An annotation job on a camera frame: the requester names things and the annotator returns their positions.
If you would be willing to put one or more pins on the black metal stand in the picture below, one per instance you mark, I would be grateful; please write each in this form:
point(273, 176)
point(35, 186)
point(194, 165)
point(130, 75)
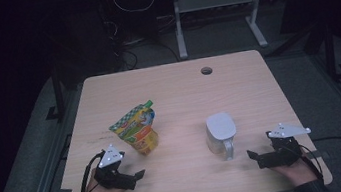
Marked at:
point(58, 91)
point(330, 53)

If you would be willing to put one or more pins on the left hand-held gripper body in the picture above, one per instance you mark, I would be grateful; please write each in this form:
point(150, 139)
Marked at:
point(116, 179)

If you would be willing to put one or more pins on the yellow spouted refill pouch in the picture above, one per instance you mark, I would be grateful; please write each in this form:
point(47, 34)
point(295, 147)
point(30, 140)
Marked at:
point(136, 131)

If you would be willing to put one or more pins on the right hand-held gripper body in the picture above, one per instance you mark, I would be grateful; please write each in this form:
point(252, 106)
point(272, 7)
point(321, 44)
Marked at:
point(281, 157)

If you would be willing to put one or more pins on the person's right hand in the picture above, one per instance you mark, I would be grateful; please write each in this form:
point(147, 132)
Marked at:
point(298, 172)

